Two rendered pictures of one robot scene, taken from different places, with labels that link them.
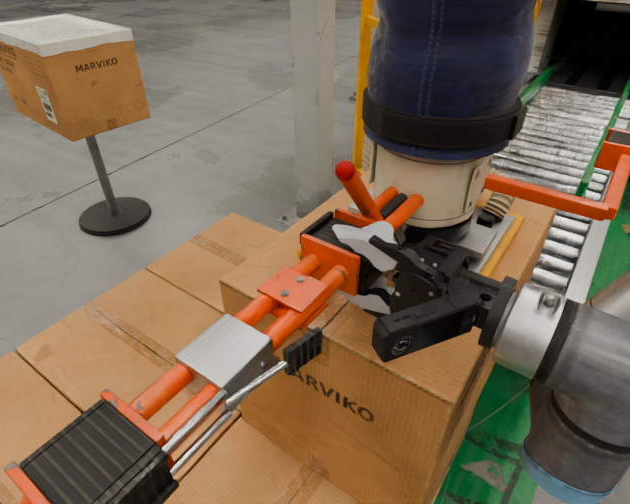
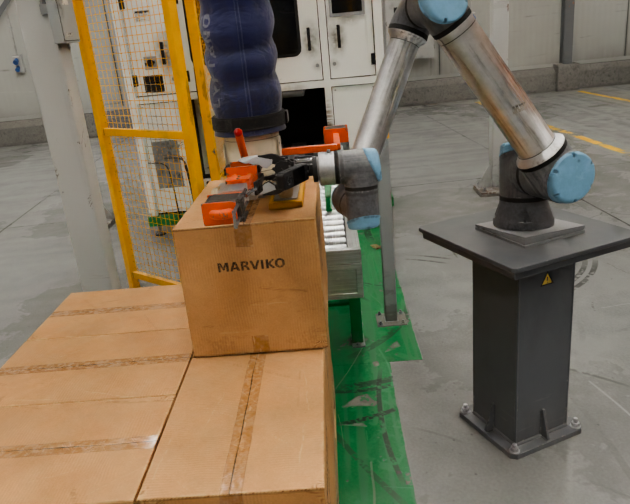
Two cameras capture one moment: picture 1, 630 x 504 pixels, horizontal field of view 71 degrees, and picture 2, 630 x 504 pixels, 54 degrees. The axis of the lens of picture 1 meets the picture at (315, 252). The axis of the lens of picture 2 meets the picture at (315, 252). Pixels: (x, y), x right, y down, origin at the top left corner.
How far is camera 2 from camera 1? 1.28 m
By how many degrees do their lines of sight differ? 33
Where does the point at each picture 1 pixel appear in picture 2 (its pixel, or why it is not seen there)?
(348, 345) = (260, 221)
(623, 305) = not seen: hidden behind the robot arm
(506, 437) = (362, 380)
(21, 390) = (1, 417)
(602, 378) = (352, 162)
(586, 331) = (342, 153)
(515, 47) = (275, 83)
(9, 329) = not seen: outside the picture
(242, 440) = (203, 363)
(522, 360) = (329, 171)
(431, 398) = (306, 222)
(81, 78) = not seen: outside the picture
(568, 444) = (356, 198)
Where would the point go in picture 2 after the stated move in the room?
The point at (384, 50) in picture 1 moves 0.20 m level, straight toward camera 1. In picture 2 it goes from (223, 94) to (247, 98)
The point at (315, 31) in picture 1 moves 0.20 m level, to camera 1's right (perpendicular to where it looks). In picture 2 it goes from (75, 142) to (116, 135)
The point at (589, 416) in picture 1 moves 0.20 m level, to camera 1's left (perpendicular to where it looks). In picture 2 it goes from (356, 180) to (293, 196)
